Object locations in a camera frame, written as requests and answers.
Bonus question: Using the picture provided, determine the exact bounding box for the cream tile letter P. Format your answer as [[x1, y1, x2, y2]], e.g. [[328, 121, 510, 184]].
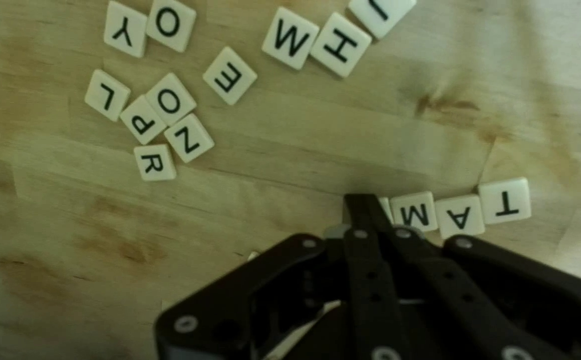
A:
[[118, 93, 170, 147]]

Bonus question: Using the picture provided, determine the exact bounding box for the cream tile letter R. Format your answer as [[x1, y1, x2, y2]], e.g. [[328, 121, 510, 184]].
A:
[[132, 142, 180, 184]]

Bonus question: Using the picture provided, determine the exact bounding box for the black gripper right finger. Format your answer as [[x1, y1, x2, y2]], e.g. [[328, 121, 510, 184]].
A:
[[364, 194, 581, 360]]

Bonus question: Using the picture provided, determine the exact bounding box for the cream tile letter Y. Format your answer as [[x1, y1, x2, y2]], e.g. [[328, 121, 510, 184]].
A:
[[102, 0, 152, 59]]

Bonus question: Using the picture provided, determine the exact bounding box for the cream tile letter N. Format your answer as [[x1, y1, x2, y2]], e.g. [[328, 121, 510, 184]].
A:
[[162, 111, 218, 165]]

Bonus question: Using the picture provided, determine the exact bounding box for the cream tile letter J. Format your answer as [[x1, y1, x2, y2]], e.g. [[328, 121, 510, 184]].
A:
[[346, 0, 420, 42]]

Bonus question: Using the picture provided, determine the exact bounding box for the cream tile letter H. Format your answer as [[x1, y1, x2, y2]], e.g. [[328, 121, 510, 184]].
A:
[[308, 10, 376, 79]]

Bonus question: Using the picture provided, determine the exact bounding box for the cream tile letter A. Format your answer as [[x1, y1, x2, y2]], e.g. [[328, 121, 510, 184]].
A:
[[434, 191, 490, 242]]

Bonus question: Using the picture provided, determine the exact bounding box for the cream tile letter O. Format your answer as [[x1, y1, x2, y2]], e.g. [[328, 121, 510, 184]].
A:
[[144, 70, 200, 130], [144, 0, 200, 56]]

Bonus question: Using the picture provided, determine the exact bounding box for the cream tile letter M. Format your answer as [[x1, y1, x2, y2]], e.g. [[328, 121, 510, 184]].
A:
[[390, 190, 442, 236]]

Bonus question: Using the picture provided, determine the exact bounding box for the cream tile letter L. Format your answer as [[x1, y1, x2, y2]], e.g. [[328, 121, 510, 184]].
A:
[[82, 66, 134, 123]]

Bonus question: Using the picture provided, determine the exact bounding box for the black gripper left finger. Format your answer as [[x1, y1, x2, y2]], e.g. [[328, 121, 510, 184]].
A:
[[154, 194, 414, 360]]

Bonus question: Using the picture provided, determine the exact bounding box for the cream tile letter W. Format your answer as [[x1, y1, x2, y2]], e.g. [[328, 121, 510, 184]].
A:
[[260, 6, 324, 71]]

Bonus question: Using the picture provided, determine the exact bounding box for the cream tile letter T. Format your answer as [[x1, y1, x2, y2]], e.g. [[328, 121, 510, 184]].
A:
[[478, 175, 536, 226]]

